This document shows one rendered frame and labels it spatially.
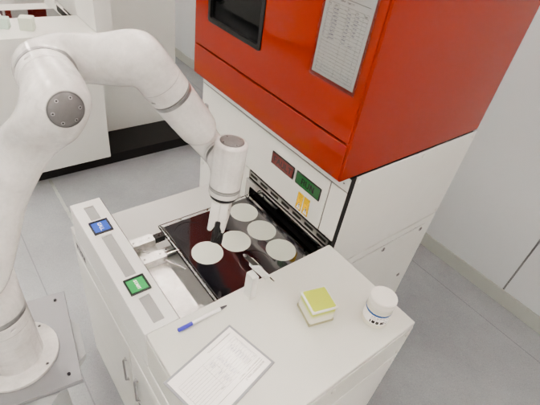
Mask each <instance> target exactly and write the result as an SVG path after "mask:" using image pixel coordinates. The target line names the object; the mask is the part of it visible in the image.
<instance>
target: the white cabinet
mask: <svg viewBox="0 0 540 405"><path fill-rule="evenodd" d="M72 237H73V240H74V244H75V248H76V255H77V259H78V263H79V266H80V273H81V277H82V281H83V285H84V291H85V296H86V300H87V303H88V310H89V314H90V318H91V322H92V328H93V333H94V337H95V340H96V347H97V349H98V350H99V352H100V356H101V357H102V359H103V361H104V364H105V365H106V367H107V369H108V372H109V373H110V375H111V378H112V380H113V382H114V384H115V386H116V388H117V390H118V392H119V394H120V396H121V399H122V401H123V403H124V405H169V404H168V402H167V400H166V397H165V396H164V395H163V393H162V390H161V388H160V387H159V385H158V383H157V381H156V380H155V378H154V376H153V374H152V373H151V371H150V369H149V367H147V365H146V364H145V362H144V360H143V358H142V356H141V355H140V353H139V351H138V349H137V347H136V346H135V344H134V342H133V340H132V338H131V337H130V335H129V333H128V331H127V329H126V328H125V326H124V324H123V322H122V320H121V318H120V317H119V315H118V313H117V311H116V310H115V308H114V306H113V303H112V302H111V301H110V299H109V297H108V295H107V293H106V292H105V290H104V287H103V286H102V284H101V282H100V280H99V279H98V277H97V275H96V273H95V272H94V270H93V268H92V266H91V264H90V263H89V261H88V258H87V256H86V255H85V254H84V251H83V249H82V248H81V246H80V244H79V242H78V241H77V239H76V237H75V235H74V233H73V232H72ZM396 355H397V354H395V355H394V356H392V357H391V358H390V359H388V360H387V361H386V362H384V363H383V364H382V365H381V366H380V367H379V368H377V369H376V370H375V371H373V372H372V373H371V374H369V375H368V376H367V377H366V378H364V379H363V380H362V381H361V382H360V383H359V384H357V385H356V386H355V387H353V388H352V389H351V390H349V391H348V392H347V393H345V394H344V395H343V396H342V397H341V398H340V399H338V400H337V401H336V402H335V403H333V404H332V405H367V404H368V402H369V400H370V398H371V396H372V395H373V393H374V392H375V390H376V388H377V387H378V385H379V384H380V382H381V380H382V379H383V376H384V375H385V373H386V372H387V370H388V368H389V367H390V365H391V363H392V362H393V361H394V359H395V357H396Z"/></svg>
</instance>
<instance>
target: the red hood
mask: <svg viewBox="0 0 540 405"><path fill-rule="evenodd" d="M539 7H540V0H196V9H195V44H194V71H195V72H196V73H198V74H199V75H200V76H201V77H202V78H204V79H205V80H206V81H208V82H209V83H210V84H212V85H213V86H215V87H216V88H217V89H218V90H219V91H221V92H222V93H223V94H225V95H226V96H228V97H229V98H230V99H231V100H233V101H234V102H236V103H237V104H238V105H239V106H240V107H242V108H243V109H244V110H246V111H247V112H248V113H250V114H251V115H253V116H254V118H256V119H257V120H258V121H260V122H261V123H263V124H264V125H266V126H267V127H268V128H269V129H271V130H272V131H273V132H274V133H276V134H277V135H278V136H279V137H281V138H282V139H284V140H285V141H286V142H288V143H289V144H290V145H291V146H292V147H294V148H295V149H297V150H298V151H299V152H301V153H302V154H303V155H305V156H306V157H307V158H308V159H309V160H311V161H312V162H314V163H315V164H316V165H317V166H319V167H320V168H322V169H323V170H324V171H325V172H326V173H328V174H329V175H330V176H332V177H333V178H335V179H336V180H337V181H339V182H342V181H344V180H346V179H348V178H352V177H354V176H357V175H359V174H363V173H365V172H367V171H369V170H373V169H375V168H378V167H380V166H384V165H386V164H388V163H390V162H393V161H396V160H399V159H400V158H404V157H406V156H409V155H411V154H414V153H417V152H419V151H421V150H424V149H427V148H430V147H432V146H434V145H438V144H440V143H442V142H445V141H448V140H451V139H453V138H455V137H459V136H461V135H463V134H466V133H469V132H472V131H473V130H476V129H477V128H478V126H479V124H480V123H481V121H482V119H483V117H484V115H485V113H486V111H487V109H488V107H489V105H490V103H491V101H492V99H493V97H494V95H495V93H496V91H497V89H498V87H499V85H500V83H501V81H502V79H503V77H504V75H505V74H506V72H507V70H508V68H509V66H510V64H511V62H512V60H513V58H514V56H515V54H516V52H517V50H518V48H519V46H520V44H521V42H522V40H523V38H524V36H525V34H526V32H527V30H528V28H529V26H530V24H531V23H532V21H533V19H534V16H535V15H536V13H537V11H538V8H539Z"/></svg>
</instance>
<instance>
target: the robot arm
mask: <svg viewBox="0 0 540 405"><path fill-rule="evenodd" d="M11 70H12V73H13V76H14V80H15V82H16V84H17V86H18V90H19V96H18V103H17V106H16V108H15V110H14V112H13V114H12V115H11V116H10V118H9V119H8V120H7V121H6V122H5V123H4V124H3V125H2V126H1V127H0V393H9V392H13V391H18V390H21V389H23V388H25V387H28V386H30V385H31V384H33V383H35V382H36V381H38V380H39V379H40V378H42V377H43V376H44V375H45V374H46V373H47V372H48V371H49V370H50V369H51V367H52V365H53V364H54V362H55V360H56V359H57V356H58V353H59V339H58V338H57V335H56V333H55V331H54V330H53V329H52V328H51V327H50V326H48V325H45V324H43V323H40V322H35V321H34V319H33V317H32V315H31V311H30V310H29V307H28V305H27V302H26V300H25V297H24V295H23V292H22V290H21V288H20V285H19V282H18V278H17V276H16V273H15V270H14V261H15V257H16V253H17V250H18V243H19V239H20V235H21V230H22V225H23V220H24V216H25V213H26V210H27V205H28V203H29V200H30V198H31V195H32V192H33V190H34V188H35V186H36V184H37V182H38V180H39V179H40V177H41V175H42V173H43V171H44V169H45V167H46V166H47V163H48V162H49V161H50V160H51V159H52V158H53V157H54V156H55V154H56V153H58V152H59V151H60V150H61V149H62V148H64V147H65V146H67V145H69V144H71V143H72V142H73V141H74V140H75V139H76V138H77V137H78V136H79V135H80V134H81V132H82V131H83V129H84V127H85V125H86V124H87V122H88V118H89V116H90V112H91V109H92V98H91V94H90V91H89V89H88V87H87V85H86V84H99V85H108V86H121V87H135V88H136V89H137V90H138V91H139V92H140V93H141V94H142V95H143V97H144V98H146V99H147V101H148V102H149V103H150V104H151V105H152V106H153V107H154V108H155V110H156V111H157V112H158V113H159V114H160V115H161V116H162V118H163V119H164V120H165V121H166V122H167V123H168V124H169V126H170V127H171V128H172V129H173V130H174V131H175V132H176V133H177V134H178V135H179V136H180V138H181V139H183V140H184V141H185V142H186V143H188V144H189V145H190V146H191V147H192V148H193V149H194V150H195V151H196V152H197V153H198V154H199V155H200V156H201V158H202V159H203V160H204V161H205V162H206V163H207V164H208V166H209V168H210V172H211V176H210V182H209V189H208V191H209V194H210V197H211V198H212V202H211V210H210V215H209V220H208V225H207V230H208V231H211V230H212V229H213V231H212V235H211V242H212V243H218V244H222V241H223V233H224V231H225V228H226V225H227V221H228V218H229V215H230V212H231V204H232V203H233V202H234V201H235V200H236V199H237V198H238V197H239V194H240V189H241V185H242V180H243V172H244V167H245V162H246V157H247V153H248V143H247V142H246V141H245V140H244V139H243V138H242V137H239V136H236V135H231V134H224V135H220V134H219V132H218V131H217V129H216V123H215V119H214V117H213V116H212V114H211V112H210V110H209V109H208V108H207V106H206V105H205V104H204V102H203V101H202V99H201V98H200V96H199V95H198V93H197V92H196V91H195V90H194V88H193V87H192V85H191V84H190V82H189V81H188V79H187V78H186V77H185V76H184V75H183V73H182V72H181V70H180V69H179V67H178V66H177V64H176V63H175V62H174V61H173V59H172V58H171V57H170V55H169V54H168V52H167V51H166V49H165V48H164V47H163V46H162V45H161V44H160V43H159V42H158V41H157V40H156V39H155V38H154V37H153V36H152V35H151V34H149V33H147V32H145V31H142V30H138V29H133V28H129V29H120V30H114V31H106V32H99V33H71V32H55V33H48V34H44V35H38V36H35V37H33V38H31V39H28V40H26V41H25V42H23V43H21V44H20V45H19V46H18V47H17V48H16V49H15V50H14V52H13V55H12V57H11Z"/></svg>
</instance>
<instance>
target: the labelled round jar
mask: <svg viewBox="0 0 540 405"><path fill-rule="evenodd" d="M397 303H398V297H397V296H396V294H395V293H394V292H393V291H392V290H391V289H390V288H388V287H385V286H376V287H374V288H373V289H372V290H371V292H370V295H369V297H368V299H367V301H366V304H365V306H364V308H363V311H362V319H363V320H364V322H365V323H366V324H367V325H368V326H369V327H372V328H375V329H381V328H383V327H384V326H385V325H386V324H387V322H388V320H389V319H390V317H391V314H392V313H393V311H394V309H395V306H396V305H397Z"/></svg>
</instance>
